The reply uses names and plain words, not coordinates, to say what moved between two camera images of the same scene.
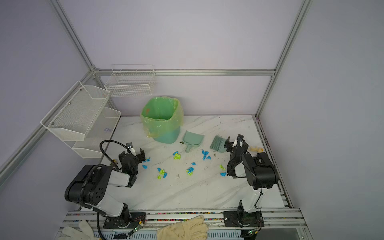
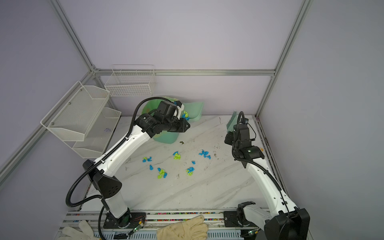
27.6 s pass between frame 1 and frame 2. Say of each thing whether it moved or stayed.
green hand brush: moved
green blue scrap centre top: stayed
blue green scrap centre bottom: stayed
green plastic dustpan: moved
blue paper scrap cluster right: stayed
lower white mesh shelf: stayed
